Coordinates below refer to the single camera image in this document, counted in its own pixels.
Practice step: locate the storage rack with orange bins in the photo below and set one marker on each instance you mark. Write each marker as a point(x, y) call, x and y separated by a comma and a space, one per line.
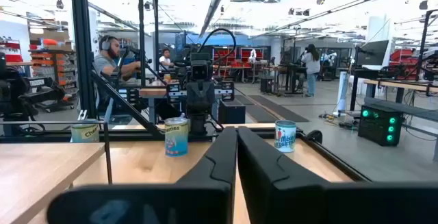
point(51, 59)

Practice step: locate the black monitor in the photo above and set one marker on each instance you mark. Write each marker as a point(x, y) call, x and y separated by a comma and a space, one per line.
point(373, 52)

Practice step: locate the black computer with green lights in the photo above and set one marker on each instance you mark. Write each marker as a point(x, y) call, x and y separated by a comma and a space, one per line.
point(376, 131)

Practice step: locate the blue cherries can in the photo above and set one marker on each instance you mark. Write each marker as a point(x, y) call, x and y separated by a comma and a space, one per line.
point(176, 138)
point(85, 133)

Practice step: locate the black box cabinet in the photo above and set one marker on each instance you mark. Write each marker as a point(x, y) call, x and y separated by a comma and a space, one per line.
point(231, 112)

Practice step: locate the white mixed vegetables can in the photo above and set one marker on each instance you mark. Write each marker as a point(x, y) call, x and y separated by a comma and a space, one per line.
point(285, 138)

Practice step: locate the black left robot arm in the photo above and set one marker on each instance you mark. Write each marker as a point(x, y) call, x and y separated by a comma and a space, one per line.
point(198, 124)

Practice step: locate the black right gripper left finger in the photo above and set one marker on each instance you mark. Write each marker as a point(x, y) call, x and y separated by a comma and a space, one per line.
point(205, 200)

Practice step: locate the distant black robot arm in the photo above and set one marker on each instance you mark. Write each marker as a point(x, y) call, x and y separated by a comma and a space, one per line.
point(37, 94)

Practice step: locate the black floor mat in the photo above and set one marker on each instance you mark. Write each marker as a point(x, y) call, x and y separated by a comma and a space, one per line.
point(260, 114)
point(280, 109)

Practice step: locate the wooden shelf board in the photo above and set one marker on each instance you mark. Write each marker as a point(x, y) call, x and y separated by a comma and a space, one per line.
point(34, 172)

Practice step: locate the white tower unit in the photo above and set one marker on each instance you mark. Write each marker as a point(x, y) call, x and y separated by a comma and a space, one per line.
point(342, 92)

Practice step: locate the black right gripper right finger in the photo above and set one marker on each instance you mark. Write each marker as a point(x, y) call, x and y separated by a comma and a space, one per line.
point(291, 200)

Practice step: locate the wooden workbench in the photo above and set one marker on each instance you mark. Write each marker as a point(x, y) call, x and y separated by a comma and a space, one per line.
point(154, 92)
point(403, 85)

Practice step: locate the person's headphones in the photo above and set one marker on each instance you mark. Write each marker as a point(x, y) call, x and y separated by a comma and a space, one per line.
point(105, 44)

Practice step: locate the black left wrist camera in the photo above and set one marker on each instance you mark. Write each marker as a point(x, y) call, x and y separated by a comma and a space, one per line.
point(201, 70)

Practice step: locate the distant black gantry frame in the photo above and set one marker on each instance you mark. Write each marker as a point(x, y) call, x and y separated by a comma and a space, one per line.
point(141, 46)

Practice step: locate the red storage bins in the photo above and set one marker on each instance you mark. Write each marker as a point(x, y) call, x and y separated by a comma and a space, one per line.
point(239, 54)
point(10, 51)
point(400, 55)

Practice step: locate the person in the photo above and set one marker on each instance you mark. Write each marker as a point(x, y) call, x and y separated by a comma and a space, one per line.
point(166, 59)
point(312, 66)
point(102, 64)

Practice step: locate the black metal shelf end frame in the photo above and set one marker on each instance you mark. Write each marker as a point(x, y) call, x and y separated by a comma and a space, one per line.
point(108, 155)

